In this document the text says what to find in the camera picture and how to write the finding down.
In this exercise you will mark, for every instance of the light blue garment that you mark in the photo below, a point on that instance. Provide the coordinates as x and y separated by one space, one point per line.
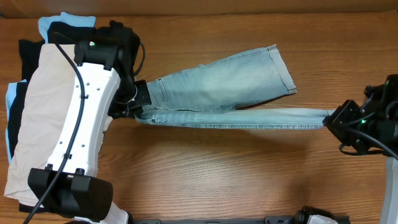
71 20

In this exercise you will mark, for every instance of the beige shorts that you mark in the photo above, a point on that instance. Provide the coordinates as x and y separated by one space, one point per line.
99 86

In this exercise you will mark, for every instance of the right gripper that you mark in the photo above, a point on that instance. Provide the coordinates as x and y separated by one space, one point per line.
336 124

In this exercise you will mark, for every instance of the light blue denim shorts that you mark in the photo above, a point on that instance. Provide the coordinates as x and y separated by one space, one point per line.
222 94

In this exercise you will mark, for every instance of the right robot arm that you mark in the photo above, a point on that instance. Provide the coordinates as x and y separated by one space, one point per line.
371 129

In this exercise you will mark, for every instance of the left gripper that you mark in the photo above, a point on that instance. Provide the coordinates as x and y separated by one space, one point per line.
116 112

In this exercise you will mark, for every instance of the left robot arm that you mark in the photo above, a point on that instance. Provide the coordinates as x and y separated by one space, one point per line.
83 198

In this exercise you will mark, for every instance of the black garment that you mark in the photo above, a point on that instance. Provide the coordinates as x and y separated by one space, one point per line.
38 105

